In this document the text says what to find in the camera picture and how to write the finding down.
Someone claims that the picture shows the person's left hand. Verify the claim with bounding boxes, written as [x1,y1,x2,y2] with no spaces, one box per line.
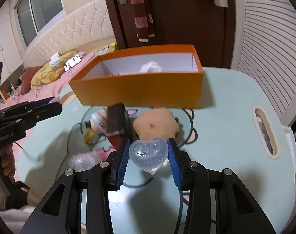
[0,145,17,183]

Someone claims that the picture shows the cream tufted headboard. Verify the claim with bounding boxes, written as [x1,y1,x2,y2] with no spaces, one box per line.
[22,0,116,69]

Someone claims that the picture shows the window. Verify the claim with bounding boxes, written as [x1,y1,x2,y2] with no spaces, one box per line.
[15,0,65,48]

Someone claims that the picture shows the orange cardboard box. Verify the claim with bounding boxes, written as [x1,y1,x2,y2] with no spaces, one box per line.
[68,44,204,110]

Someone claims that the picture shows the white wardrobe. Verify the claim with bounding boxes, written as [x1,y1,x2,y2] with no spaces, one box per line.
[0,19,24,78]

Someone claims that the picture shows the maroon pillow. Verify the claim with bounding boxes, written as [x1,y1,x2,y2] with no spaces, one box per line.
[21,66,43,94]

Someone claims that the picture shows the white power strip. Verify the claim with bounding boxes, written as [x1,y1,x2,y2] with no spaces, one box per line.
[64,55,84,72]

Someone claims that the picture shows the mint cartoon-print desktop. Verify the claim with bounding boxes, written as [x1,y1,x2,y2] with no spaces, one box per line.
[16,67,296,234]

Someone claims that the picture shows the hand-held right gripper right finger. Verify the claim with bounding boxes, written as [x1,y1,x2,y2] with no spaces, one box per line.
[168,138,276,234]

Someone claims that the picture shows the white ribbed shutter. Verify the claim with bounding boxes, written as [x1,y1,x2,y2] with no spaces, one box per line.
[232,0,296,127]

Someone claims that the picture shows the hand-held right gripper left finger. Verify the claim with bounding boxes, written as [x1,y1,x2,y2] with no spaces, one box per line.
[20,139,131,234]

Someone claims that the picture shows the clear heart-shaped case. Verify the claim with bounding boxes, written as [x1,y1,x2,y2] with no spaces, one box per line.
[129,138,169,175]

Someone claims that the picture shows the clear plastic wrap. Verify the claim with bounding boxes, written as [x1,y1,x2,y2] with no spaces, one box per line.
[68,152,100,170]

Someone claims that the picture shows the maroon pink striped scarf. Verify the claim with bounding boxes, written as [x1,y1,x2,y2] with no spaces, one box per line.
[126,0,156,42]

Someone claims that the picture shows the brown wooden door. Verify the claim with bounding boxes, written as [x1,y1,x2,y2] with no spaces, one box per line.
[101,0,236,69]

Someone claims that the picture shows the small plush doll keychain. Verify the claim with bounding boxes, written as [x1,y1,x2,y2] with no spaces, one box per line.
[83,109,109,144]

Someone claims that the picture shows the dark brown block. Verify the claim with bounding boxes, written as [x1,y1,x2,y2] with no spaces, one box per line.
[106,104,131,149]

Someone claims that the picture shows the tan plush toy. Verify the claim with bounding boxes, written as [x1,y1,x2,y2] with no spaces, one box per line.
[133,108,180,143]

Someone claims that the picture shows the white tissue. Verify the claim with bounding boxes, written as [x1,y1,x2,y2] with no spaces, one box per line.
[139,60,164,74]

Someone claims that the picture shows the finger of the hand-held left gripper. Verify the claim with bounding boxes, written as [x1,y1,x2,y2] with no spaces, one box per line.
[0,97,56,114]
[6,102,63,128]

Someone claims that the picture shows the pink bed sheet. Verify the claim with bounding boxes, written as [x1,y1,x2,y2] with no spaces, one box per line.
[0,51,100,137]

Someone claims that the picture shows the person's cream-clothed leg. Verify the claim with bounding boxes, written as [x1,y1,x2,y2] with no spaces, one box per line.
[0,203,37,234]

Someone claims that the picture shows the yellow blanket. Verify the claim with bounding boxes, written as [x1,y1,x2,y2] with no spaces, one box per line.
[31,43,116,88]

